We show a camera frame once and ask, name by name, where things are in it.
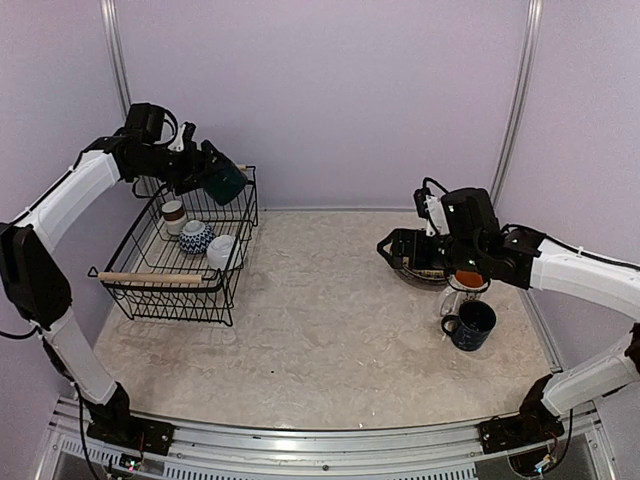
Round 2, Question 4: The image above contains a grey deer print plate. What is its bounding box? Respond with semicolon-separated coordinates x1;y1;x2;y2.
394;265;446;289

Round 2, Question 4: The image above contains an aluminium frame post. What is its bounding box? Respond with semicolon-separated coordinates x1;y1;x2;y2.
490;0;544;205
99;0;131;119

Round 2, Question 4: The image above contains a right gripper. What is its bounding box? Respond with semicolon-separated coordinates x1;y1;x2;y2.
377;227;484;273

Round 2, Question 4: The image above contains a left aluminium frame post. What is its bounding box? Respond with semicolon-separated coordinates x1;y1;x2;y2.
99;0;131;119

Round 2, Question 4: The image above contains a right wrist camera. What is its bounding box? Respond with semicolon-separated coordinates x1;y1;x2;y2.
413;177;501;239

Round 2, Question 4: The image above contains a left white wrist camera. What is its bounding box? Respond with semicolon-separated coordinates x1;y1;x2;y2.
168;122;196;152

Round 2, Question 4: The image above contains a plain white bowl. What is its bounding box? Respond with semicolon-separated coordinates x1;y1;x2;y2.
206;235;243;272

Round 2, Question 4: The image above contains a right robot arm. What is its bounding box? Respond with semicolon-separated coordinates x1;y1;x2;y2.
377;225;639;444

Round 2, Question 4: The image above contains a right aluminium frame post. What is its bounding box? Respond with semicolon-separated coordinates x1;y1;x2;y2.
490;0;544;205

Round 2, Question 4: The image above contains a woven bamboo plate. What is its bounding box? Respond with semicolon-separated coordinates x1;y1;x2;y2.
418;269;445;279

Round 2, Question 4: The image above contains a blue patterned white bowl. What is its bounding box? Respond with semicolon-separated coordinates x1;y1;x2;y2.
179;220;215;255

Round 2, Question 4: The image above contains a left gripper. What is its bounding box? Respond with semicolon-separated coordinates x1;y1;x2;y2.
132;138;231;195

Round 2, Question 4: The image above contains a black wire dish rack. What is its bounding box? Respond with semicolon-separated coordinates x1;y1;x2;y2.
88;165;258;327

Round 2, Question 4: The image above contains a white floral print mug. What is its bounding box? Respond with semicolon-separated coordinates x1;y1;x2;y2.
436;270;490;317

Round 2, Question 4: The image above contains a navy blue ceramic mug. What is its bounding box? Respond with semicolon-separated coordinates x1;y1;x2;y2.
441;300;497;352

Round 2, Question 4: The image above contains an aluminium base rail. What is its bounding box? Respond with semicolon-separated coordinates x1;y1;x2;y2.
29;396;622;479

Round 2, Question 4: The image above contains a dark green ceramic mug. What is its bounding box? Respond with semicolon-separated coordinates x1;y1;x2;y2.
201;162;248;206

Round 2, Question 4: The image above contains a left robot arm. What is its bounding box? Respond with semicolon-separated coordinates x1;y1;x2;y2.
1;134;247;445

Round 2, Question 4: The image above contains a brown striped ceramic cup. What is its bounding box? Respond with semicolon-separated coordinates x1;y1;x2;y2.
161;200;188;236

